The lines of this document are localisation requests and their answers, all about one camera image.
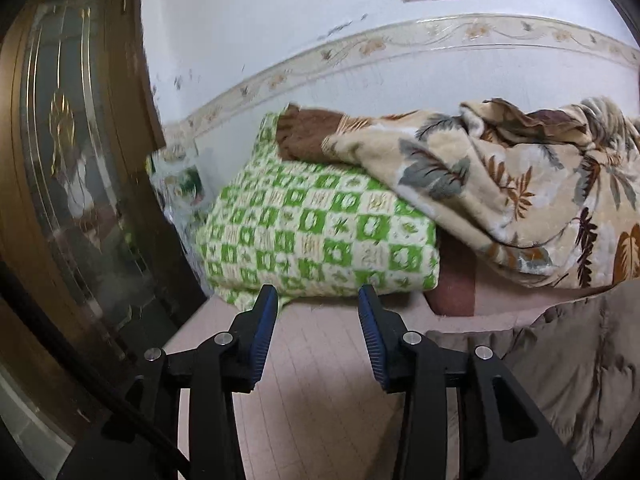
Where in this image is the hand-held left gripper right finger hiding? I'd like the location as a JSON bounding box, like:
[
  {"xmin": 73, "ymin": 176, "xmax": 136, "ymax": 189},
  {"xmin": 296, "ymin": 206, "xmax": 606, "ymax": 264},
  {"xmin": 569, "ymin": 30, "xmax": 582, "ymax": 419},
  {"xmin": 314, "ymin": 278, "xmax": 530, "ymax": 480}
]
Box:
[{"xmin": 357, "ymin": 284, "xmax": 583, "ymax": 480}]

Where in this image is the leaf print blanket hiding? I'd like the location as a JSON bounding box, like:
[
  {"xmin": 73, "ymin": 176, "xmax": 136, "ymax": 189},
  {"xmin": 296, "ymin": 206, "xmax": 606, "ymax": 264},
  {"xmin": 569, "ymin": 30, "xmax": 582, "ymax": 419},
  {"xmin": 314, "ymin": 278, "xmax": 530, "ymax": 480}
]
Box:
[{"xmin": 275, "ymin": 96, "xmax": 640, "ymax": 291}]

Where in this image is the brown pillow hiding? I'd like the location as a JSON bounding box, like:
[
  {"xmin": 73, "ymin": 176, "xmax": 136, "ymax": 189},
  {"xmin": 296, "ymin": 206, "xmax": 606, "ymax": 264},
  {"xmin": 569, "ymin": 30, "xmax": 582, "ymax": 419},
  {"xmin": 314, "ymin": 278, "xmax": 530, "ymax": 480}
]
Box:
[{"xmin": 425, "ymin": 240, "xmax": 481, "ymax": 317}]

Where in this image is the grey hooded puffer jacket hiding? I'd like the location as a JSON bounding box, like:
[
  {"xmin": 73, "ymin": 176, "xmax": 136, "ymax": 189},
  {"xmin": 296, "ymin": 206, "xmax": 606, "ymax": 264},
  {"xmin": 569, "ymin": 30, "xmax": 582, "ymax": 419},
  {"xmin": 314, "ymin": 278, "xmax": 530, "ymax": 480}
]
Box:
[{"xmin": 425, "ymin": 280, "xmax": 640, "ymax": 480}]

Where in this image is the green white checkered pillow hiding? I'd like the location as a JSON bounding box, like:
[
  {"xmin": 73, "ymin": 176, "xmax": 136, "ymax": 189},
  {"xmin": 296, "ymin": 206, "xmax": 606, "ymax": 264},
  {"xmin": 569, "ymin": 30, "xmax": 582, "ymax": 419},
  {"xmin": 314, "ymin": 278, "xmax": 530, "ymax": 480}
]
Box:
[{"xmin": 194, "ymin": 110, "xmax": 442, "ymax": 311}]

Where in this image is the clear plastic bag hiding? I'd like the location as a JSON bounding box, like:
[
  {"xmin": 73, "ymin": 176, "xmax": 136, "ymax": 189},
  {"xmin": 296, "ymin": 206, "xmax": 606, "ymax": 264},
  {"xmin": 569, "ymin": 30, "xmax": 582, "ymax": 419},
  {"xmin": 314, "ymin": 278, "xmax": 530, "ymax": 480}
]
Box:
[{"xmin": 145, "ymin": 142, "xmax": 221, "ymax": 256}]

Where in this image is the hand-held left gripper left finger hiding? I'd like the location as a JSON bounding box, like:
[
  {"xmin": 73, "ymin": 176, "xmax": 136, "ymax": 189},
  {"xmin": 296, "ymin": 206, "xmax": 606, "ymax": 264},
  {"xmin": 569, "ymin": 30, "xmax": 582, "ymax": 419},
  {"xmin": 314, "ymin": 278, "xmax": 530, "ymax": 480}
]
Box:
[{"xmin": 57, "ymin": 284, "xmax": 279, "ymax": 480}]

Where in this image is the wooden headboard with glass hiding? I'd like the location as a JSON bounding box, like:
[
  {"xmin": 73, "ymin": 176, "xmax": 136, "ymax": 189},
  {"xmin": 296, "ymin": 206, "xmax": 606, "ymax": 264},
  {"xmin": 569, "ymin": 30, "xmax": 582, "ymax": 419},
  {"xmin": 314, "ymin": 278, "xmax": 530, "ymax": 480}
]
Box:
[{"xmin": 0, "ymin": 0, "xmax": 206, "ymax": 441}]

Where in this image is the pink quilted bed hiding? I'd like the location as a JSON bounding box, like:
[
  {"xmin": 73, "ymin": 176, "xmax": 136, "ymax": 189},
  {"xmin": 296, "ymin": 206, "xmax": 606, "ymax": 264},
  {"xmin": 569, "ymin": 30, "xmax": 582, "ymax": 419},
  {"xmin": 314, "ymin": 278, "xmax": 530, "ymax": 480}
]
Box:
[{"xmin": 162, "ymin": 280, "xmax": 616, "ymax": 480}]

